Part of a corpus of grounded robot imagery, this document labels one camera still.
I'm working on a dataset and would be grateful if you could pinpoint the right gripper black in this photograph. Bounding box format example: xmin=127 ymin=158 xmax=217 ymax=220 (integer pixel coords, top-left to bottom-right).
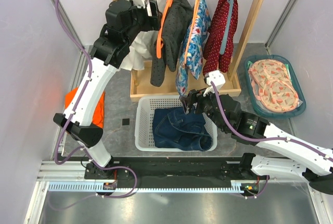
xmin=179 ymin=84 xmax=227 ymax=132

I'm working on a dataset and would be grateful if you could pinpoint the blue denim skirt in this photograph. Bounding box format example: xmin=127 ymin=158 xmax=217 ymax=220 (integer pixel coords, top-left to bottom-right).
xmin=152 ymin=107 xmax=213 ymax=152

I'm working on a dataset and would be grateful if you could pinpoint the white pleated skirt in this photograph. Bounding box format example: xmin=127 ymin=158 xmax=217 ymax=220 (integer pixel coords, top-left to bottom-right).
xmin=120 ymin=0 xmax=167 ymax=71

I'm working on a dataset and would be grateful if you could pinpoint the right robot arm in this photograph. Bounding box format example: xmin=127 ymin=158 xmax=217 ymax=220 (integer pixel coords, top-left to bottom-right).
xmin=180 ymin=90 xmax=332 ymax=195

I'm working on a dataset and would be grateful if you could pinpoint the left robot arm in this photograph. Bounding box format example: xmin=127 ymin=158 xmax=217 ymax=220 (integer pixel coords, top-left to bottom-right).
xmin=53 ymin=0 xmax=162 ymax=179

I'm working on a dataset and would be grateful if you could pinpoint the orange hanger of black garment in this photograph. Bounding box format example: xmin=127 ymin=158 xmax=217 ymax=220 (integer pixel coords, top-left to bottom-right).
xmin=156 ymin=0 xmax=173 ymax=59

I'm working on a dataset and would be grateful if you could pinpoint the orange hanger of floral garment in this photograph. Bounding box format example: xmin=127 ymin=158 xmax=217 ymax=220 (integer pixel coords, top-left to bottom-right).
xmin=182 ymin=0 xmax=200 ymax=68

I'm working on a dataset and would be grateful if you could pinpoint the blue-grey hanger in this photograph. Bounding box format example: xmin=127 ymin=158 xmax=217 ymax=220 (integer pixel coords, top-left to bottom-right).
xmin=220 ymin=0 xmax=234 ymax=55

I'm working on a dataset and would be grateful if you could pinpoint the black dotted garment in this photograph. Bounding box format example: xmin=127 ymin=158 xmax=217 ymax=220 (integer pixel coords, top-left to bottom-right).
xmin=150 ymin=0 xmax=193 ymax=87

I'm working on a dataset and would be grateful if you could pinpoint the blue floral garment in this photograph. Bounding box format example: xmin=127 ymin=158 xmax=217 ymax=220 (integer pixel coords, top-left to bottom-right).
xmin=175 ymin=0 xmax=211 ymax=95

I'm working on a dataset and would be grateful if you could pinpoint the wooden clothes rack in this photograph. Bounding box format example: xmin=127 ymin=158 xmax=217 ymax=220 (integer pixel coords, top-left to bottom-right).
xmin=130 ymin=0 xmax=264 ymax=102

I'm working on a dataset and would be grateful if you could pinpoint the red polka dot garment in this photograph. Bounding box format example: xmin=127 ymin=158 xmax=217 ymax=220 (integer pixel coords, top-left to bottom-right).
xmin=202 ymin=0 xmax=238 ymax=74

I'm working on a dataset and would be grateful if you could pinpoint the white plastic basket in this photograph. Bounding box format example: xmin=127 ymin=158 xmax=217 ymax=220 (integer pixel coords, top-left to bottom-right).
xmin=134 ymin=95 xmax=218 ymax=152

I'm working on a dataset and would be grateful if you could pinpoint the small black square tile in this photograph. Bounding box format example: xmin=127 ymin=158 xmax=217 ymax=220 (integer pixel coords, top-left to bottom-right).
xmin=122 ymin=118 xmax=130 ymax=126

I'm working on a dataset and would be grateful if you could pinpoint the peach patterned garment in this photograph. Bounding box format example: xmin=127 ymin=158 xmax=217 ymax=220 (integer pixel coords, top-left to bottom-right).
xmin=248 ymin=59 xmax=303 ymax=114

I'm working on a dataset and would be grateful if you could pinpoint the orange cloth on floor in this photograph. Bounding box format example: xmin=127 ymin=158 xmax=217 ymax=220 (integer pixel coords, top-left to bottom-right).
xmin=65 ymin=87 xmax=105 ymax=129

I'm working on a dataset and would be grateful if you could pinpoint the teal plastic basket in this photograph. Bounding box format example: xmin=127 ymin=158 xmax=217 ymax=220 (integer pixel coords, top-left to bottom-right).
xmin=244 ymin=55 xmax=306 ymax=119

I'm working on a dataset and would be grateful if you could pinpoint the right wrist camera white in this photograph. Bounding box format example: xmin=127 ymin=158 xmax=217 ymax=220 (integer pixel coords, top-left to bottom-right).
xmin=203 ymin=70 xmax=226 ymax=96

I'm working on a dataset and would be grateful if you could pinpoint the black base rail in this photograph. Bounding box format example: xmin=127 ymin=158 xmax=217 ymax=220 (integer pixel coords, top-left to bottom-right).
xmin=54 ymin=156 xmax=271 ymax=190

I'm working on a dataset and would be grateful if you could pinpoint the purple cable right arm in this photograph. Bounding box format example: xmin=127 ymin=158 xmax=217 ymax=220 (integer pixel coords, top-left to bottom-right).
xmin=210 ymin=81 xmax=333 ymax=161

